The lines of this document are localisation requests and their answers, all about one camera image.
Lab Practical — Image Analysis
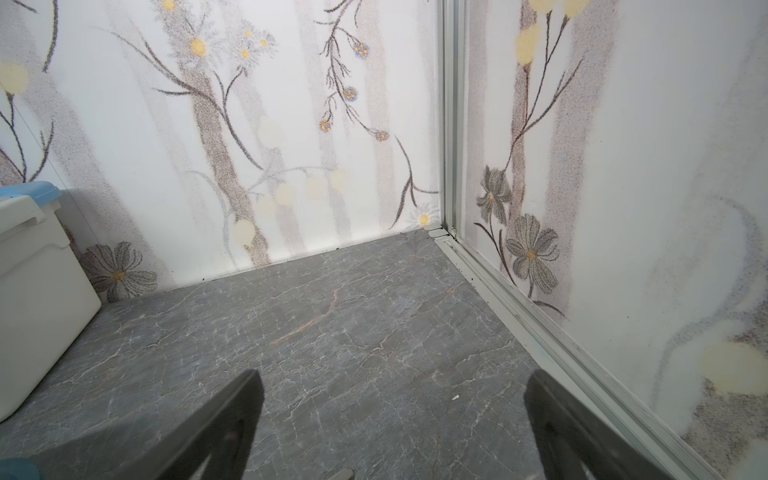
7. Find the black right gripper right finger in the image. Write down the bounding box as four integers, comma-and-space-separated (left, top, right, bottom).
524, 369, 670, 479

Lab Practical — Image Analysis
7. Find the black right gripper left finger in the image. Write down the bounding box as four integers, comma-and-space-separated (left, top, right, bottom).
117, 369, 265, 479

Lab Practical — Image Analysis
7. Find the teal plastic storage bin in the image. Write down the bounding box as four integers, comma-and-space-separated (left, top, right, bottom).
0, 458, 42, 480

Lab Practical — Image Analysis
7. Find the white storage box blue lid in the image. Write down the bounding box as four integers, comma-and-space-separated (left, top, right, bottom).
1, 181, 101, 420

